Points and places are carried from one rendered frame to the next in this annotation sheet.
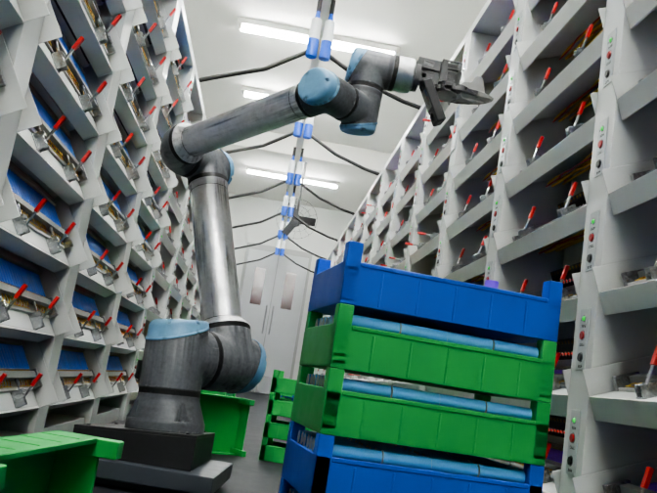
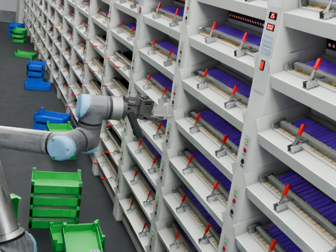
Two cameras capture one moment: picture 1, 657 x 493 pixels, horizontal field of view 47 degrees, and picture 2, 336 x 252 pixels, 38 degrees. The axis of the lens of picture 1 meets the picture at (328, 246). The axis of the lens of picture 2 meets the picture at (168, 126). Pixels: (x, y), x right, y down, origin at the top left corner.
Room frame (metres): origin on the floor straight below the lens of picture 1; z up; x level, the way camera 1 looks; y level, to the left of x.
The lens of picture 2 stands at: (0.08, 0.25, 1.62)
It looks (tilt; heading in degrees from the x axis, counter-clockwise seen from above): 18 degrees down; 341
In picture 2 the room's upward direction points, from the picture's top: 9 degrees clockwise
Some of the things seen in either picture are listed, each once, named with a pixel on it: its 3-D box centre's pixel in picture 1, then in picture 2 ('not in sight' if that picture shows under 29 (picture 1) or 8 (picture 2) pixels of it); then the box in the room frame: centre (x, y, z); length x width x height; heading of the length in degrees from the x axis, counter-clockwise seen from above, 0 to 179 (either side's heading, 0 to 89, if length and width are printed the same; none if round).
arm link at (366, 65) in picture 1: (372, 68); (93, 107); (1.80, -0.04, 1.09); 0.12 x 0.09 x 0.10; 94
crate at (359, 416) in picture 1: (413, 412); not in sight; (1.06, -0.15, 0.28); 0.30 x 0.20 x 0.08; 102
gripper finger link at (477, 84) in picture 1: (478, 87); (163, 112); (1.81, -0.31, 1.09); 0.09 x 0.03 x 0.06; 94
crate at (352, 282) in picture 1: (428, 297); not in sight; (1.06, -0.15, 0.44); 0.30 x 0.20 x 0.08; 102
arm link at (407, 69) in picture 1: (404, 75); (116, 108); (1.81, -0.12, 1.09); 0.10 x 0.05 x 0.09; 4
